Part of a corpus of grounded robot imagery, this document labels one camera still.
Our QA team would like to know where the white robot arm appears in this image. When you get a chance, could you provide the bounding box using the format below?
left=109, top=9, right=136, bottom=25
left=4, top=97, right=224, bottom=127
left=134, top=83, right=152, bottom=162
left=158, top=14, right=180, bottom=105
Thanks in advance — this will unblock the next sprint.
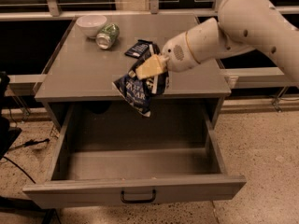
left=135, top=0, right=299, bottom=83

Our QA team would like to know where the black cable on floor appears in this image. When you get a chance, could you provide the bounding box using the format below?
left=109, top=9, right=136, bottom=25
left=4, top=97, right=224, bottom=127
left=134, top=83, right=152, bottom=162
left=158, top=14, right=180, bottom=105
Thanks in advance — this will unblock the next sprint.
left=0, top=137, right=50, bottom=185

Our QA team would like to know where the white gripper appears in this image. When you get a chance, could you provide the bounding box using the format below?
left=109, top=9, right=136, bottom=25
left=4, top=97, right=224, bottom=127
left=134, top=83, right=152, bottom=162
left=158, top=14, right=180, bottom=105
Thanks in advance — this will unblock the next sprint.
left=135, top=32, right=199, bottom=79

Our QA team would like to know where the green soda can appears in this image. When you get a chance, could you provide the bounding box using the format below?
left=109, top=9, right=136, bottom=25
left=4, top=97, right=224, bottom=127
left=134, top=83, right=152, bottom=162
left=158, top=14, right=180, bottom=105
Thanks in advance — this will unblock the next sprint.
left=95, top=23, right=120, bottom=49

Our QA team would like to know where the dark blue candy bar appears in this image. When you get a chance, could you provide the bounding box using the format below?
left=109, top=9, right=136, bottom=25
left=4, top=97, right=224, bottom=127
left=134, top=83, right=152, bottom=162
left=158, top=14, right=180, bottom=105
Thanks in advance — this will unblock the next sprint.
left=124, top=39, right=152, bottom=59

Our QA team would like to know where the white bowl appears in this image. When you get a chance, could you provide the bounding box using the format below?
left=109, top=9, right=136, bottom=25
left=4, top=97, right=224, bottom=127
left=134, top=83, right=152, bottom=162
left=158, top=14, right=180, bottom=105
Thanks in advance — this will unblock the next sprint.
left=76, top=15, right=107, bottom=38

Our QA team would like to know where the grey cabinet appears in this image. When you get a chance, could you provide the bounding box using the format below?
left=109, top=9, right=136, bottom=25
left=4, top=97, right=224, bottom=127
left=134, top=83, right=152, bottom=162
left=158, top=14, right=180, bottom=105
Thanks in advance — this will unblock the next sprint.
left=32, top=13, right=232, bottom=133

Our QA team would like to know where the black equipment at left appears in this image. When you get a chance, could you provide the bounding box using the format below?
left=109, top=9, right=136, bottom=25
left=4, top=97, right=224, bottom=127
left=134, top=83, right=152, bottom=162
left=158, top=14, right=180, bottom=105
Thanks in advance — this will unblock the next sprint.
left=0, top=72, right=21, bottom=159

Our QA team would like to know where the black drawer handle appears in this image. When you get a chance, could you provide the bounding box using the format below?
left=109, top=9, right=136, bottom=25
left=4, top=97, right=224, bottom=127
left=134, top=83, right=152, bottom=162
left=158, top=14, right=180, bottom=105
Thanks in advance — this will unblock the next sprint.
left=121, top=189, right=156, bottom=204

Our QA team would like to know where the metal window railing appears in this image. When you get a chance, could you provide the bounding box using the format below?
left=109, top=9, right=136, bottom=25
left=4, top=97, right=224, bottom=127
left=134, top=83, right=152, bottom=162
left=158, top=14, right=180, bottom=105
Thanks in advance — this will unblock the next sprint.
left=0, top=0, right=299, bottom=96

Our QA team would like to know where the open grey top drawer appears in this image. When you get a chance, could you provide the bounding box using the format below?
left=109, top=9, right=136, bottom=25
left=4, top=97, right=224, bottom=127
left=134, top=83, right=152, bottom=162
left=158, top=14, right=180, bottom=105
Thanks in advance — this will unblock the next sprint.
left=23, top=103, right=246, bottom=209

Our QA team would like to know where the blue chip bag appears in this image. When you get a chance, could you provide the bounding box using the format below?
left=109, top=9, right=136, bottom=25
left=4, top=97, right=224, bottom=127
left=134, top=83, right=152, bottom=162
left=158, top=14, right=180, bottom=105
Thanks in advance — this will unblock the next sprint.
left=113, top=44, right=169, bottom=117

